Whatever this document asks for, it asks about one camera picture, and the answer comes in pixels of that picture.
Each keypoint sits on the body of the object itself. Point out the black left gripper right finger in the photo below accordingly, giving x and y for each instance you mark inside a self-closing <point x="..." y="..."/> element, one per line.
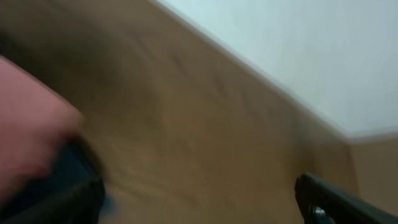
<point x="322" y="202"/>

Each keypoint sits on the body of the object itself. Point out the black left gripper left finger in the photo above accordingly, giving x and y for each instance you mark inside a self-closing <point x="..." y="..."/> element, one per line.
<point x="78" y="204"/>

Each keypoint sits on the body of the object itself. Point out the salmon pink shirt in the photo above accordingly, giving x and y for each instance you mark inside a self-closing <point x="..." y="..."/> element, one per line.
<point x="35" y="122"/>

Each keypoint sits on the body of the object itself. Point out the navy folded garment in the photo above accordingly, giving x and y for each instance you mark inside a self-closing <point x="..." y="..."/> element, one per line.
<point x="75" y="164"/>

